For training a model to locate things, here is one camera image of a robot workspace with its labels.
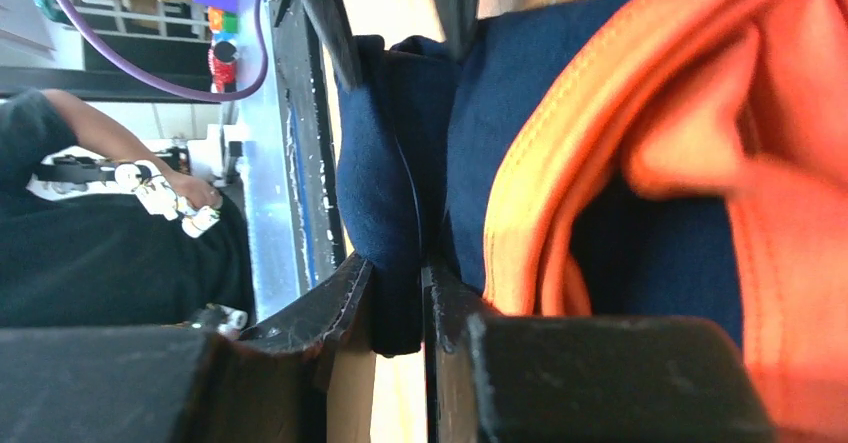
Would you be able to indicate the person forearm in background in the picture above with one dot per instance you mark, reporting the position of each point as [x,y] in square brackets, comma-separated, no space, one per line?
[97,132]

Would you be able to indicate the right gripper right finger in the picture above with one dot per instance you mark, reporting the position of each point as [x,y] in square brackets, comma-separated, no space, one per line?
[496,378]

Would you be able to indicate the navy orange boxer briefs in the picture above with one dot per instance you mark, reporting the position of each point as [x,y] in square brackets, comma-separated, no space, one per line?
[621,158]

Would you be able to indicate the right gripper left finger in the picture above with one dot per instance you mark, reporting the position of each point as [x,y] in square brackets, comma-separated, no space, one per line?
[303,375]

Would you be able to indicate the aluminium frame rail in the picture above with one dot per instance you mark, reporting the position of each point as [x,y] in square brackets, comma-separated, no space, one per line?
[288,168]

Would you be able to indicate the operator hand in background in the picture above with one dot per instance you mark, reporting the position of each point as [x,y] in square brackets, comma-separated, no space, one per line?
[196,191]

